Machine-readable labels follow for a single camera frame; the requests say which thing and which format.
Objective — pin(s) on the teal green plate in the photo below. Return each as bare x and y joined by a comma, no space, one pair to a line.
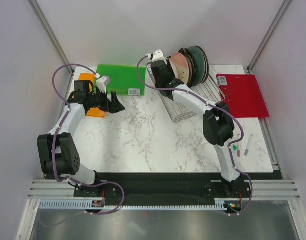
199,63

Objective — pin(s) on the black gold rimmed plate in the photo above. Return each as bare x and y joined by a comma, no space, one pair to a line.
185,51

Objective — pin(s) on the metal wire dish rack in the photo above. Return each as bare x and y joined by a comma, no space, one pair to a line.
208,90

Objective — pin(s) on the dark red rimmed beige plate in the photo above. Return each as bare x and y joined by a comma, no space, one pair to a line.
190,67

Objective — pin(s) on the white pink pen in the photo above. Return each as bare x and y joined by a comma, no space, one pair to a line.
238,146

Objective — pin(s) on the white grey pen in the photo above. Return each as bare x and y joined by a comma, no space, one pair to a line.
248,145

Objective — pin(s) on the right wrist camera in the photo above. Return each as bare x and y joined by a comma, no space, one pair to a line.
156,55

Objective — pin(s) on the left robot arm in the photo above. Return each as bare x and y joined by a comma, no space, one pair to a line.
59,157

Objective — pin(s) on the pink beige leaf plate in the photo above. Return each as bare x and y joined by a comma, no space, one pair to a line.
182,67

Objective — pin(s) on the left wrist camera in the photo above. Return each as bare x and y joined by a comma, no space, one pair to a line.
102,82

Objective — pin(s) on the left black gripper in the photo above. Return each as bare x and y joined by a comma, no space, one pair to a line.
114,106

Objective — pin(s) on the white cable duct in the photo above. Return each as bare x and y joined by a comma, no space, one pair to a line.
88,204

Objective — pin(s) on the green plastic folder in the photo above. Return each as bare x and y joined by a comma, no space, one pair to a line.
124,80

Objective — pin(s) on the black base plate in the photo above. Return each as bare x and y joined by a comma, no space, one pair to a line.
162,188

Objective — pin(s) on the red plastic folder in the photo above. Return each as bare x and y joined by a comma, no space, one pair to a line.
242,95

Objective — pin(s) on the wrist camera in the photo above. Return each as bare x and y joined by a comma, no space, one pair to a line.
156,55
102,82

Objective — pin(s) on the dark striped plate behind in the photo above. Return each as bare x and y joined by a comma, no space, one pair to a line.
206,73

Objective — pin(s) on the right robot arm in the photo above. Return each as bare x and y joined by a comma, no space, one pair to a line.
217,122

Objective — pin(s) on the orange plastic folder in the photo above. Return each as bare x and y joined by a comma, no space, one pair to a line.
93,112

